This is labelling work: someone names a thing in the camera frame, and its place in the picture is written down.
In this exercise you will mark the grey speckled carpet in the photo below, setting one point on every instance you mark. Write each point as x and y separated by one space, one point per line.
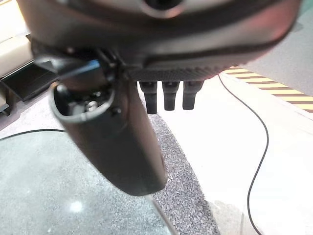
181 176

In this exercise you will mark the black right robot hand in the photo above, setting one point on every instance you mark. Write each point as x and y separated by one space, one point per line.
117 147

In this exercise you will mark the round glass table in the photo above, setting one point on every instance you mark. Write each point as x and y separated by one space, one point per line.
61 186

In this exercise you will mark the cream sofa with dark base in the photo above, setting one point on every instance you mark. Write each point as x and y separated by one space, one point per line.
12 56

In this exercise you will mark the yellow black hazard tape strip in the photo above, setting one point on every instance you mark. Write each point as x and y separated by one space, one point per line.
269 84

